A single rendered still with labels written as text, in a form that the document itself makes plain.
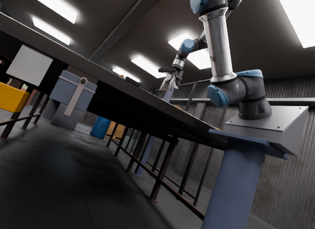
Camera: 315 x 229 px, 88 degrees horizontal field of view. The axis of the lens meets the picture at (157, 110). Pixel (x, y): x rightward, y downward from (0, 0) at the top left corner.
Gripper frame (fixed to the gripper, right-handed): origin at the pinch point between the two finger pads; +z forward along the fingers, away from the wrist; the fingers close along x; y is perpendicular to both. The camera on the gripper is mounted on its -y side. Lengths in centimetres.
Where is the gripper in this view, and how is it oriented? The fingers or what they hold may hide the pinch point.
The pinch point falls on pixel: (163, 92)
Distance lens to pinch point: 108.1
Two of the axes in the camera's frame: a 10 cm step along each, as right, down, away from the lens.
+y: 8.0, 4.1, 4.5
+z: -3.7, 9.1, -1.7
